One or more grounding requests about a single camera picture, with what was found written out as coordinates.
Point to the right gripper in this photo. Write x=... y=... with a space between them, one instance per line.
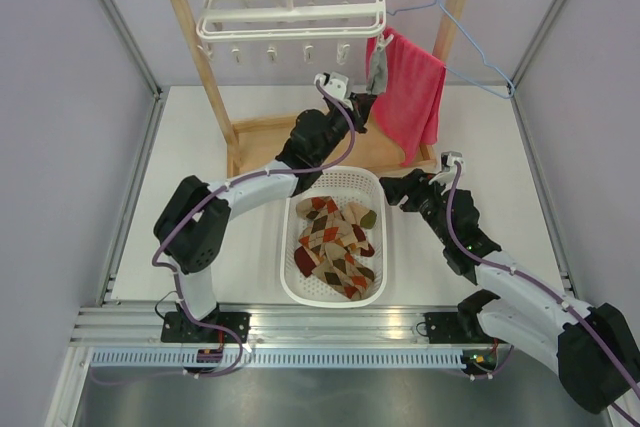
x=415 y=183

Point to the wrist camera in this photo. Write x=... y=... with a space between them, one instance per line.
x=334 y=87
x=452 y=166

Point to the left aluminium frame post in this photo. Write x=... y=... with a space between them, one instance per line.
x=122 y=31

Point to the white perforated plastic basket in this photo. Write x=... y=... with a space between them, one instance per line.
x=344 y=185

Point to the grey sock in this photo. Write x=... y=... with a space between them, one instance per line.
x=377 y=77

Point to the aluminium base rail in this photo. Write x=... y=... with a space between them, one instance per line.
x=139 y=324

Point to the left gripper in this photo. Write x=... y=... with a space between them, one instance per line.
x=362 y=105

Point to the pink towel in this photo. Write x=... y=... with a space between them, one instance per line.
x=407 y=112

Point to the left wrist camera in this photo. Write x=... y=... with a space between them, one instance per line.
x=334 y=87

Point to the wooden clothes rack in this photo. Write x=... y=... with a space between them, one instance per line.
x=252 y=143

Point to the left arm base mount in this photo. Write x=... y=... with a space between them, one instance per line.
x=219 y=327

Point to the beige striped sock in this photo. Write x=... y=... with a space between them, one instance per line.
x=360 y=217
x=364 y=248

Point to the right aluminium frame post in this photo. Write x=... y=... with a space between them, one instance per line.
x=543 y=30

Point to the argyle sock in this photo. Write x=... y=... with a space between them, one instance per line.
x=341 y=271
x=326 y=225

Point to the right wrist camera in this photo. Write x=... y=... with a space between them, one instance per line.
x=452 y=166

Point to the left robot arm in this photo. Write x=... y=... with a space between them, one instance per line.
x=192 y=226

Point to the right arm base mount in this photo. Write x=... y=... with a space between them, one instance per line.
x=463 y=327

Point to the white slotted cable duct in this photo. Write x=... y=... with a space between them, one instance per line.
x=279 y=358

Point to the aluminium frame post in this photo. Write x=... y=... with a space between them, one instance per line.
x=122 y=31
x=543 y=30

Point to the white clip sock hanger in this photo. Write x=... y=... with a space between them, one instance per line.
x=234 y=22

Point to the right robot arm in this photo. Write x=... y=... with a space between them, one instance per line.
x=591 y=349

